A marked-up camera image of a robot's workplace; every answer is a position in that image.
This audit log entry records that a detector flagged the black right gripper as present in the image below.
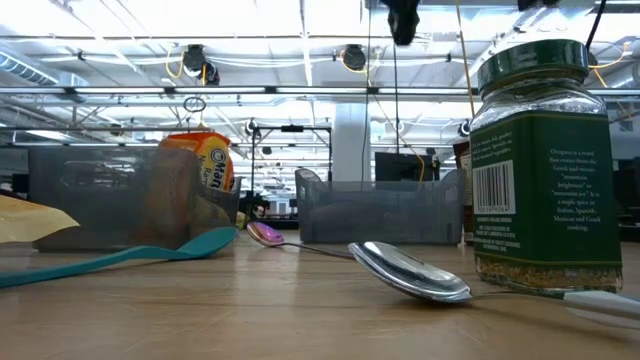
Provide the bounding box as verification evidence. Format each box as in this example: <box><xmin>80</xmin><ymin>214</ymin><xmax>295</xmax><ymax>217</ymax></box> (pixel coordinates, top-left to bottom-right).
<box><xmin>382</xmin><ymin>0</ymin><xmax>422</xmax><ymax>47</ymax></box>

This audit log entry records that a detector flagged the orange Maruchan ramen packet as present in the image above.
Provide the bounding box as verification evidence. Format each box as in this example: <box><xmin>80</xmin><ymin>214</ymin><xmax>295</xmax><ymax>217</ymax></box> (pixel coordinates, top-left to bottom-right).
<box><xmin>144</xmin><ymin>131</ymin><xmax>236</xmax><ymax>241</ymax></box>

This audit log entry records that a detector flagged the silver spoon white handle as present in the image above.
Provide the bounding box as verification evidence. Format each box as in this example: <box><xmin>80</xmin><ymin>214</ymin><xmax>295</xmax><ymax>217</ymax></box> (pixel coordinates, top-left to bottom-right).
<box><xmin>347</xmin><ymin>241</ymin><xmax>640</xmax><ymax>331</ymax></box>

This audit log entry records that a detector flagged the white square pillar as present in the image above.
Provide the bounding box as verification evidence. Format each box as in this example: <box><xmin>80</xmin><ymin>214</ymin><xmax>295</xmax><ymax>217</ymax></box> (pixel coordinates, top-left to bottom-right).
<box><xmin>331</xmin><ymin>102</ymin><xmax>372</xmax><ymax>184</ymax></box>

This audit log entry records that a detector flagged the black background monitor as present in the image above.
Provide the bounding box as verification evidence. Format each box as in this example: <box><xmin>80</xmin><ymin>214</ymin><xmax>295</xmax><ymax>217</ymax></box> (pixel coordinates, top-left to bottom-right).
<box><xmin>374</xmin><ymin>152</ymin><xmax>435</xmax><ymax>183</ymax></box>

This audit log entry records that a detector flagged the grey translucent plastic bin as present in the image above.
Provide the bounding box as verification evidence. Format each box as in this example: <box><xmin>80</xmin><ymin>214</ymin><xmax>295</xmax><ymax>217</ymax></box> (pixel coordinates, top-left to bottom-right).
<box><xmin>294</xmin><ymin>168</ymin><xmax>466</xmax><ymax>246</ymax></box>
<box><xmin>27</xmin><ymin>145</ymin><xmax>242</xmax><ymax>252</ymax></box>

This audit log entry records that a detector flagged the green label oregano jar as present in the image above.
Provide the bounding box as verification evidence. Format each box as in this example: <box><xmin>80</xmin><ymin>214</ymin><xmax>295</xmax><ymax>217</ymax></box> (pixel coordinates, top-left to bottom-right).
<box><xmin>469</xmin><ymin>38</ymin><xmax>624</xmax><ymax>296</ymax></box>

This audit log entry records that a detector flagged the iridescent rainbow metal spoon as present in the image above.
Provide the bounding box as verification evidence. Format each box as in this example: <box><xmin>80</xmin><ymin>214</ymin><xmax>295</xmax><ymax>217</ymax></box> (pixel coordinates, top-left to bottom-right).
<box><xmin>245</xmin><ymin>221</ymin><xmax>357</xmax><ymax>261</ymax></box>

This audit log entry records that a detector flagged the teal plastic spoon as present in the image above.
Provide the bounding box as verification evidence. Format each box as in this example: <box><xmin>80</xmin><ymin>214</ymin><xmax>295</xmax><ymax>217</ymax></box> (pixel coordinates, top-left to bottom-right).
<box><xmin>0</xmin><ymin>227</ymin><xmax>239</xmax><ymax>290</ymax></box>

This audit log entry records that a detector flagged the yellow Maruchan ramen packet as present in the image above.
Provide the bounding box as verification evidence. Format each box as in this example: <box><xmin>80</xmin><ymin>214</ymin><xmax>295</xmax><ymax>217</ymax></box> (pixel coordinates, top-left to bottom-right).
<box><xmin>0</xmin><ymin>194</ymin><xmax>81</xmax><ymax>245</ymax></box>

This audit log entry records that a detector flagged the black ceiling cable reel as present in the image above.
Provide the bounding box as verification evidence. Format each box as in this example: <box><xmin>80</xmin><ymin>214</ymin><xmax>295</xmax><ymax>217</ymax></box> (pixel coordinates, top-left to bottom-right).
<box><xmin>182</xmin><ymin>44</ymin><xmax>221</xmax><ymax>86</ymax></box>
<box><xmin>342</xmin><ymin>44</ymin><xmax>368</xmax><ymax>72</ymax></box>

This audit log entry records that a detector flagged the thin black hanging cable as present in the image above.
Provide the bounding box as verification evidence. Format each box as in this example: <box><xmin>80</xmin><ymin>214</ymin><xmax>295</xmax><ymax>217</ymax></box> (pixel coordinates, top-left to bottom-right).
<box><xmin>360</xmin><ymin>0</ymin><xmax>374</xmax><ymax>191</ymax></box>
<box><xmin>392</xmin><ymin>44</ymin><xmax>401</xmax><ymax>154</ymax></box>

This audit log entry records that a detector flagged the yellow coiled reel cable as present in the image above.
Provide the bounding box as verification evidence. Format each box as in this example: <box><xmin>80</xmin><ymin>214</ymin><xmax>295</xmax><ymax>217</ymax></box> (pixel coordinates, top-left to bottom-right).
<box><xmin>339</xmin><ymin>48</ymin><xmax>427</xmax><ymax>182</ymax></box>

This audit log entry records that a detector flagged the black background frame stand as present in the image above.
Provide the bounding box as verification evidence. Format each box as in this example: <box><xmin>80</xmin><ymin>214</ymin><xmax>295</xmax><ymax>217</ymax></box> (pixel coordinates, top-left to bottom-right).
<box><xmin>249</xmin><ymin>124</ymin><xmax>334</xmax><ymax>216</ymax></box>

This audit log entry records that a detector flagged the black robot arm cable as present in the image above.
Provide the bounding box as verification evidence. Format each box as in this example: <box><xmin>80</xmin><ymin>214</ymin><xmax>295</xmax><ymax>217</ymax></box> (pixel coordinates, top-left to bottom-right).
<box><xmin>584</xmin><ymin>0</ymin><xmax>609</xmax><ymax>51</ymax></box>

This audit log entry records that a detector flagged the grey ceiling air duct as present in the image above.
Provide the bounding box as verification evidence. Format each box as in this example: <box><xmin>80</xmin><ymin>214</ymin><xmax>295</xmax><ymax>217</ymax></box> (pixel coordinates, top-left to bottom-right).
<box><xmin>0</xmin><ymin>49</ymin><xmax>90</xmax><ymax>104</ymax></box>

